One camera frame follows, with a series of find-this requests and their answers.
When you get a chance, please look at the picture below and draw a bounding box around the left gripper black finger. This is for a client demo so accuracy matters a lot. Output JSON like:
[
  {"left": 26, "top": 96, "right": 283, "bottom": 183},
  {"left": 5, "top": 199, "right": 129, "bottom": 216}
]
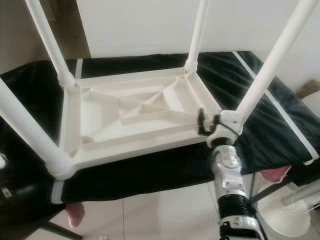
[{"left": 10, "top": 185, "right": 42, "bottom": 200}]

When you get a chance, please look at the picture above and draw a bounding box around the white plastic children table top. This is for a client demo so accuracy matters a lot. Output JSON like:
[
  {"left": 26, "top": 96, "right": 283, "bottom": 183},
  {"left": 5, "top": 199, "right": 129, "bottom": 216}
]
[{"left": 47, "top": 66, "right": 223, "bottom": 181}]

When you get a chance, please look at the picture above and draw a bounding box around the black table cloth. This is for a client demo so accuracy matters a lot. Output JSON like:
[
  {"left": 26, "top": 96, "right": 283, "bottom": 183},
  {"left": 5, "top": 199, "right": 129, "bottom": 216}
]
[{"left": 0, "top": 50, "right": 320, "bottom": 240}]

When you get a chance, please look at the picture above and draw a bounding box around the pink cloth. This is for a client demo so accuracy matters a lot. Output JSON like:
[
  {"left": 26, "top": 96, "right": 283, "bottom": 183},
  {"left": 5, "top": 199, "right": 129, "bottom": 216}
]
[
  {"left": 257, "top": 165, "right": 292, "bottom": 183},
  {"left": 65, "top": 202, "right": 86, "bottom": 228}
]

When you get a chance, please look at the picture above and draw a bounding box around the brown furry object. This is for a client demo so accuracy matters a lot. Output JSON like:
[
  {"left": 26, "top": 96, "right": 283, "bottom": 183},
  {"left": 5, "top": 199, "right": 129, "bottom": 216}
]
[{"left": 297, "top": 80, "right": 320, "bottom": 98}]

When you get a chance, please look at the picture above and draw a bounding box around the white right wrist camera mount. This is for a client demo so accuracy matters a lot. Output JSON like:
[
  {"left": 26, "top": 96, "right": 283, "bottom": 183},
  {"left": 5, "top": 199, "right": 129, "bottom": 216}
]
[{"left": 206, "top": 110, "right": 244, "bottom": 148}]

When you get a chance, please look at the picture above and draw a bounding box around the black metal table frame leg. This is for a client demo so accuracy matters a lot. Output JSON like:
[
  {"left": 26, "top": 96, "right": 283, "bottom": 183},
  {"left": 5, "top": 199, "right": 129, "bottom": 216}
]
[
  {"left": 250, "top": 180, "right": 288, "bottom": 203},
  {"left": 37, "top": 220, "right": 71, "bottom": 240}
]

